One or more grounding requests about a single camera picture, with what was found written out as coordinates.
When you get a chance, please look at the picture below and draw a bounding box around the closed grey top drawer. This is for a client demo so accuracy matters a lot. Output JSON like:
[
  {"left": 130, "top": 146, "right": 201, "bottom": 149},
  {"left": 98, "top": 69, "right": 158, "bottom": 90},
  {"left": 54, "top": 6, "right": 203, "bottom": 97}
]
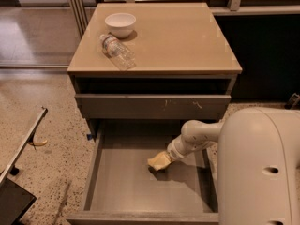
[{"left": 75, "top": 94, "right": 231, "bottom": 120}]

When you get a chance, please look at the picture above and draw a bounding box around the dark device at right wall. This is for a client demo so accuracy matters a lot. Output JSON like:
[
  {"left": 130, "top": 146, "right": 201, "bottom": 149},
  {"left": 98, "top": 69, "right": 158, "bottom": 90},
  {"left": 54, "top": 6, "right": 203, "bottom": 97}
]
[{"left": 284, "top": 93, "right": 300, "bottom": 110}]

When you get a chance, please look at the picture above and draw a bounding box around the clear plastic water bottle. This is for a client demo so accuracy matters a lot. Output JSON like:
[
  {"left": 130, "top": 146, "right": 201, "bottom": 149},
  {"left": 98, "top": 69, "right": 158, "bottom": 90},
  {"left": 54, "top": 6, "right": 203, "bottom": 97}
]
[{"left": 99, "top": 34, "right": 135, "bottom": 71}]

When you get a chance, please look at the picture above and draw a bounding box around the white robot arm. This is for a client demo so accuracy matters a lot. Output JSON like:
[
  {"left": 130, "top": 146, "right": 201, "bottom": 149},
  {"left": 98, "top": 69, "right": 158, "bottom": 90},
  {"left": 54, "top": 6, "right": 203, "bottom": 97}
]
[{"left": 148, "top": 107, "right": 300, "bottom": 225}]

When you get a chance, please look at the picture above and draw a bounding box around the yellow hook on frame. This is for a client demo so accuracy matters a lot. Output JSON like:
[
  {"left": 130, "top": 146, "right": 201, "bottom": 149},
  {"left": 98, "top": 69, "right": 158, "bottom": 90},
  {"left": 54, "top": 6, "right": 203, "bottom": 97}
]
[{"left": 28, "top": 137, "right": 48, "bottom": 146}]

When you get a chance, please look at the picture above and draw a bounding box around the yellow sponge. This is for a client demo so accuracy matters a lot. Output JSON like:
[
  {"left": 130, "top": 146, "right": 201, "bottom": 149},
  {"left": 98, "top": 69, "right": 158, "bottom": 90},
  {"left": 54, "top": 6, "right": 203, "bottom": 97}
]
[{"left": 147, "top": 158, "right": 162, "bottom": 172}]

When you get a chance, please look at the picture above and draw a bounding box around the metal frame with black panel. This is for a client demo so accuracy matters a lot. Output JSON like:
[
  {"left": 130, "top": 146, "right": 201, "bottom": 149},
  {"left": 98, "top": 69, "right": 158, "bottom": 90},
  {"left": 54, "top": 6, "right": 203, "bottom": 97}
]
[{"left": 0, "top": 108, "right": 48, "bottom": 225}]

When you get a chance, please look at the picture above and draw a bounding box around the open grey middle drawer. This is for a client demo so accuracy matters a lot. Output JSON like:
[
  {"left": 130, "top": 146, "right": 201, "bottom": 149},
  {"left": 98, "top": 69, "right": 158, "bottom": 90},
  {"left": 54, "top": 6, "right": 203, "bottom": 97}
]
[{"left": 67, "top": 120, "right": 218, "bottom": 225}]

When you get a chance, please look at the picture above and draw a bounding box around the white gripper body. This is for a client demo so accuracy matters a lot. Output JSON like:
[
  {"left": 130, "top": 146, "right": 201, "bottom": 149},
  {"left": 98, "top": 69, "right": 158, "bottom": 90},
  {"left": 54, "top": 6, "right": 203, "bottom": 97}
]
[{"left": 167, "top": 138, "right": 192, "bottom": 160}]

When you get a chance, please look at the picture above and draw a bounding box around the white ceramic bowl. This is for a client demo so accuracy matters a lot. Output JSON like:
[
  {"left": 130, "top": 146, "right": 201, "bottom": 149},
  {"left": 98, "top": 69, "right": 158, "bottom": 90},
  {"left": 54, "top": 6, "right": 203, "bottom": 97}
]
[{"left": 105, "top": 13, "right": 136, "bottom": 38}]

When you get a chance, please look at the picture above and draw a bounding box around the grey drawer cabinet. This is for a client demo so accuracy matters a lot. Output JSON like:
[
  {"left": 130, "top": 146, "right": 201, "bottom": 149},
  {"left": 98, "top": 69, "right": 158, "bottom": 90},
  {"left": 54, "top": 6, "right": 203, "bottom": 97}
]
[{"left": 67, "top": 3, "right": 242, "bottom": 134}]

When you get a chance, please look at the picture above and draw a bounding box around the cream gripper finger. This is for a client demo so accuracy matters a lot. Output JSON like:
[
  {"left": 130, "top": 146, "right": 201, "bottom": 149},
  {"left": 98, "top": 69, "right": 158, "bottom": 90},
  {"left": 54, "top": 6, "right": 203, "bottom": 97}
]
[{"left": 152, "top": 151, "right": 173, "bottom": 170}]

